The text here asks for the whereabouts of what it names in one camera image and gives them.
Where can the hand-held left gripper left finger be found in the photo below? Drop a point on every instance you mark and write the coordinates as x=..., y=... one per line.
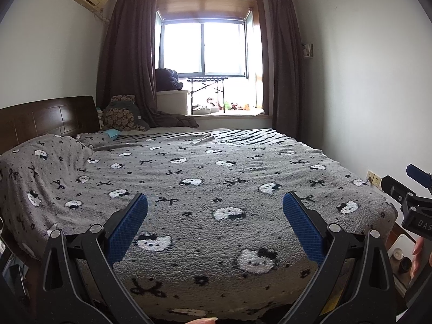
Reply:
x=128, y=229

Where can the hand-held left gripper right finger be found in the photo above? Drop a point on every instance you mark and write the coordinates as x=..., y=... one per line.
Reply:
x=302, y=231

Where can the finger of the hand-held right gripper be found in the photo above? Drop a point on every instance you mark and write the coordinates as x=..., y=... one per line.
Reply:
x=395, y=189
x=418, y=174

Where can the person's right hand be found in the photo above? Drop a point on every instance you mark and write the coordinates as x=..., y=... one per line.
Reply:
x=418, y=256

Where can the person's left hand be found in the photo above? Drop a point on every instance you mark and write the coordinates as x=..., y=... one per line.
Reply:
x=202, y=321

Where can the small white cup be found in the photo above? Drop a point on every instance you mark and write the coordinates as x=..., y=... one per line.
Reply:
x=398, y=253

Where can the small dark cup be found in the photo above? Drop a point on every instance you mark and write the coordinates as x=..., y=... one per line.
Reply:
x=405, y=265

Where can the grey cat print blanket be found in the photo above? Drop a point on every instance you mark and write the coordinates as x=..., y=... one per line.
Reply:
x=202, y=182

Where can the light blue packet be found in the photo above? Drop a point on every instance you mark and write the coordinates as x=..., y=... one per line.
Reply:
x=110, y=134

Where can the black white striped blanket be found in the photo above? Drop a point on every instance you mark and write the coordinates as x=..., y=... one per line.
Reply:
x=249, y=136

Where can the brown patterned cushion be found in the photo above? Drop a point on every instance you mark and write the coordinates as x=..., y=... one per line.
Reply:
x=121, y=116

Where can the dark brown cloth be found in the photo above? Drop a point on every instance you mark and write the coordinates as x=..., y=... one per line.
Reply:
x=168, y=119

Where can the dark flat device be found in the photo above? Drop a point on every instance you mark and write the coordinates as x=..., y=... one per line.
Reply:
x=17, y=276

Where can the white storage box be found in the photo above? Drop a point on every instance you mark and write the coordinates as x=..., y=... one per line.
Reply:
x=172, y=103

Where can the beige windowsill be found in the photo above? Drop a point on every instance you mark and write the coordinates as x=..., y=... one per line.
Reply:
x=236, y=113

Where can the dark wooden headboard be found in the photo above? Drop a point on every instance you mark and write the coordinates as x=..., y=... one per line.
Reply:
x=44, y=118

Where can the brown plush toy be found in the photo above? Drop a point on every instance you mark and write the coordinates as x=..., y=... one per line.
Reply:
x=235, y=105

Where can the green plush toy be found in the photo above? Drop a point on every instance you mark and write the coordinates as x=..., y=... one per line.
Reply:
x=227, y=105

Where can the monkey plush toy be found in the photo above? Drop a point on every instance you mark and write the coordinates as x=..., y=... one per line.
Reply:
x=211, y=102

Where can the dark cloth heap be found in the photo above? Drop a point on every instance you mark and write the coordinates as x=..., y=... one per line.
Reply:
x=167, y=79

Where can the black folding rack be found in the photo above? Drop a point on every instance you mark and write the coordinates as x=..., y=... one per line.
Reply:
x=206, y=81

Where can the window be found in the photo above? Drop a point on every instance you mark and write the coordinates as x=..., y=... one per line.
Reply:
x=189, y=50

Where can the wooden roller blind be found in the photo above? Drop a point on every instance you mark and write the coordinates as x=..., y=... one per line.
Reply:
x=202, y=6

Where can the beige wall socket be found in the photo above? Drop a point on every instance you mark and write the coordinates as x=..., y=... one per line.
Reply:
x=371, y=176
x=377, y=181

